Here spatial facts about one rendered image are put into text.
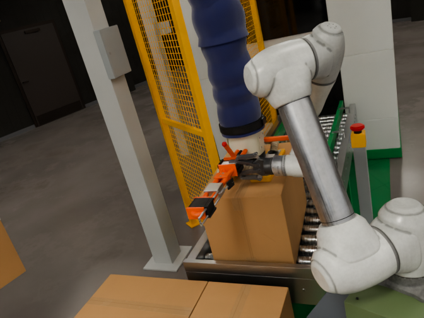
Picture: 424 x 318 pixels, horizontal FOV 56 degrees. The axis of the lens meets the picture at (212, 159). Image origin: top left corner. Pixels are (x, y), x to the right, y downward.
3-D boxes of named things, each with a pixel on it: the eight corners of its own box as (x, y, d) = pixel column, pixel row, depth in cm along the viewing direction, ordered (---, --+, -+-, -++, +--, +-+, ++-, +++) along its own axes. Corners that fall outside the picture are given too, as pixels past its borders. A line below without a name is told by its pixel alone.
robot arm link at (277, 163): (286, 180, 167) (272, 180, 170) (290, 170, 175) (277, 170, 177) (282, 160, 164) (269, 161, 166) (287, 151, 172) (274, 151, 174)
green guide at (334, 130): (340, 109, 376) (339, 100, 373) (352, 107, 371) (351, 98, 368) (317, 195, 243) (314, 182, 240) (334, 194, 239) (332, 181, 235)
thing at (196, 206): (197, 207, 159) (194, 196, 157) (214, 207, 156) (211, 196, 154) (188, 219, 152) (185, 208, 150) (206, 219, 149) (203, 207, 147)
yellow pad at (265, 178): (267, 153, 219) (265, 144, 217) (285, 151, 215) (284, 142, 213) (250, 182, 191) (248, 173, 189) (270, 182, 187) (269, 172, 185)
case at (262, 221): (243, 206, 254) (229, 148, 239) (306, 202, 239) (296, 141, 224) (216, 267, 202) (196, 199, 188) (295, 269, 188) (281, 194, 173)
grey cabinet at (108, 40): (125, 72, 268) (111, 26, 257) (132, 70, 266) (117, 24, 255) (108, 79, 252) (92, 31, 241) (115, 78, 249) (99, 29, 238)
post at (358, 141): (368, 282, 243) (351, 130, 207) (380, 283, 240) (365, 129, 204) (368, 291, 238) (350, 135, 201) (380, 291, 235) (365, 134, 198)
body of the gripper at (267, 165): (270, 161, 167) (248, 161, 171) (273, 178, 170) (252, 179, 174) (274, 153, 173) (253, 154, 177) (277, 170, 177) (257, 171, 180)
